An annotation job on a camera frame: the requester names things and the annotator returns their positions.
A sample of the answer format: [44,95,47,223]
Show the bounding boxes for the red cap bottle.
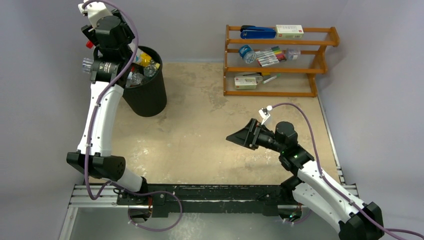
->
[85,41,94,49]

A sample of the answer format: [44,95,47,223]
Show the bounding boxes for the yellow lemon drink bottle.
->
[140,52,160,70]

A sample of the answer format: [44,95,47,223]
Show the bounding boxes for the clear bottle white cap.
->
[125,72,145,88]

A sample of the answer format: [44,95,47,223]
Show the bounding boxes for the dark green label bottle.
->
[143,63,160,78]

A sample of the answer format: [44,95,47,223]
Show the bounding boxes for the white label bottle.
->
[128,40,143,65]

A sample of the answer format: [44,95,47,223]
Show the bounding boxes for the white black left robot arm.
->
[66,3,149,205]

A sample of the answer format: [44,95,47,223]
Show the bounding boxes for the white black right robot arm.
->
[226,118,385,240]

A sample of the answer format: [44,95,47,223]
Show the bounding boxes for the black plastic waste bin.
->
[123,45,167,117]

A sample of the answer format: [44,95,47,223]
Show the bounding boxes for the white green stapler box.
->
[234,76,263,90]

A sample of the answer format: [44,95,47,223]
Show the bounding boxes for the green white marker pen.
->
[262,73,281,84]

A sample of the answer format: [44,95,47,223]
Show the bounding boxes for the orange wooden shelf rack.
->
[223,25,340,98]

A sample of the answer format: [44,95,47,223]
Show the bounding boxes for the pack of coloured markers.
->
[255,46,287,67]

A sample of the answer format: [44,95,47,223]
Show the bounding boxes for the blue tape dispenser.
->
[238,44,257,64]

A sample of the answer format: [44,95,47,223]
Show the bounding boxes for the small clear jar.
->
[285,48,301,61]

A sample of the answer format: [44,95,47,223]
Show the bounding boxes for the blue stapler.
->
[240,25,276,39]

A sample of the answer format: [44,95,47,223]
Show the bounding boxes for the white green box top shelf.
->
[275,24,304,39]

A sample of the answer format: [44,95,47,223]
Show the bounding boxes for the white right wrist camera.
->
[258,105,273,126]

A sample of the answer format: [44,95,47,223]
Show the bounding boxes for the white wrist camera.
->
[258,105,273,126]
[78,1,113,28]

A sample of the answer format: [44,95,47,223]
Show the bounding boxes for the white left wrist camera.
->
[78,1,113,28]

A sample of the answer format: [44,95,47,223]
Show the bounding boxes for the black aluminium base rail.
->
[70,183,356,223]

